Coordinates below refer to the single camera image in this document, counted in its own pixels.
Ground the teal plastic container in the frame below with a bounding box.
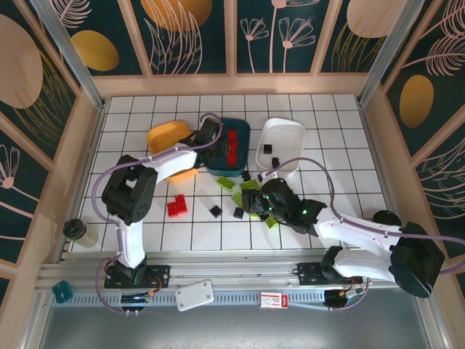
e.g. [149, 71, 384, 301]
[206, 117, 252, 178]

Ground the yellow plastic container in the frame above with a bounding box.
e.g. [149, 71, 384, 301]
[146, 120, 199, 183]

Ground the white plastic container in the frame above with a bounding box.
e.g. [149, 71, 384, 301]
[254, 116, 306, 179]

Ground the red and white card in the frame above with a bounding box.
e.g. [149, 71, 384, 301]
[259, 291, 290, 309]

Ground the paper cup with black lid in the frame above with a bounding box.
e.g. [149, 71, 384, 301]
[371, 209, 403, 228]

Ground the white rounded plastic box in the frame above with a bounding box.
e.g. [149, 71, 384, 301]
[174, 278, 214, 312]

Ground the right controller circuit board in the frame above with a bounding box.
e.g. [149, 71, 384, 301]
[324, 286, 365, 302]

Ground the controller circuit board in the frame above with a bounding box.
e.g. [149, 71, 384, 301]
[324, 286, 365, 302]
[121, 290, 153, 305]

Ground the grey metal sheet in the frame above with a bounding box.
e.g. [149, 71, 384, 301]
[36, 305, 440, 349]

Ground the left controller circuit board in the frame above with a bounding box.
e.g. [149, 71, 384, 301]
[121, 290, 153, 305]

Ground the clear bottle with black cap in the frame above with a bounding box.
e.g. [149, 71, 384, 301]
[62, 219, 100, 249]

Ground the teal plastic block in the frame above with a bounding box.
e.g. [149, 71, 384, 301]
[52, 280, 73, 303]

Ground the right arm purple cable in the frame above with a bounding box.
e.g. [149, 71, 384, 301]
[264, 156, 465, 313]

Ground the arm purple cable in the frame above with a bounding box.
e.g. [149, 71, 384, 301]
[264, 156, 465, 313]
[92, 113, 225, 314]

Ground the aluminium mounting rail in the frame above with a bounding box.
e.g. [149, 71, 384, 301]
[36, 249, 429, 292]

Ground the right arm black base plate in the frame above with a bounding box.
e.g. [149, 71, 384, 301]
[296, 262, 363, 286]

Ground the slotted grey cable duct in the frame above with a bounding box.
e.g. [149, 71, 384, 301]
[50, 289, 328, 307]

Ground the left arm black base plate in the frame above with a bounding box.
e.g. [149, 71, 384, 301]
[104, 264, 171, 289]

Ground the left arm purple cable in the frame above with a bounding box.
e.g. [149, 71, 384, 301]
[92, 113, 225, 314]

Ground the aluminium frame post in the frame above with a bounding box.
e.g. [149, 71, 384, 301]
[355, 0, 410, 106]
[31, 0, 109, 111]

